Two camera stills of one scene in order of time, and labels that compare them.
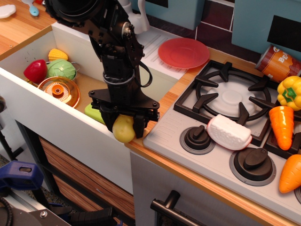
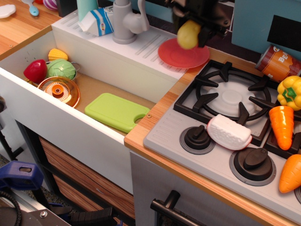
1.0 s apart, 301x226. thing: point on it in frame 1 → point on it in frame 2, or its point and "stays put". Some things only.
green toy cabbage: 60,68 stays put
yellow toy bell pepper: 289,91 stays put
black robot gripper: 124,96 → 209,13
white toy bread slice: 228,134 stays put
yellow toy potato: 122,128 → 187,34
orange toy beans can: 277,65 stays put
